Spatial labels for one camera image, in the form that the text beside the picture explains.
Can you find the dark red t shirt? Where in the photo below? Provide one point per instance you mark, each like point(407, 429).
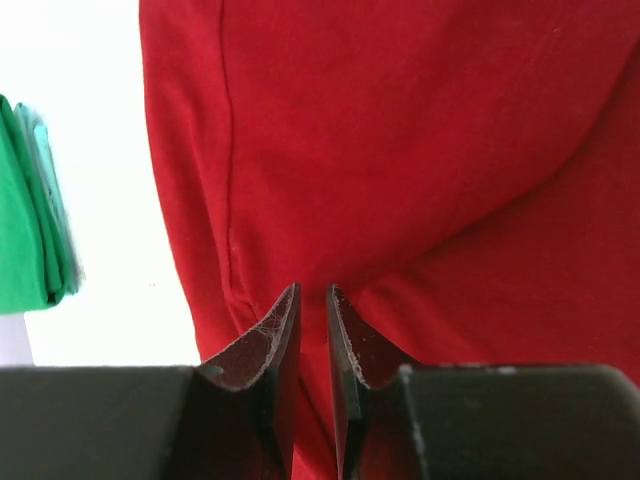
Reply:
point(466, 171)

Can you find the folded green t shirt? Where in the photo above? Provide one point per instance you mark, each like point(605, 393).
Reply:
point(34, 264)

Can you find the folded teal t shirt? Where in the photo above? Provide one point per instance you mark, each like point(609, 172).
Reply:
point(36, 135)

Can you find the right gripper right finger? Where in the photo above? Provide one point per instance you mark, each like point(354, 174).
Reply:
point(396, 418)

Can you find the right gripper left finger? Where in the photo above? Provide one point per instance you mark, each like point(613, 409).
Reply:
point(232, 417)

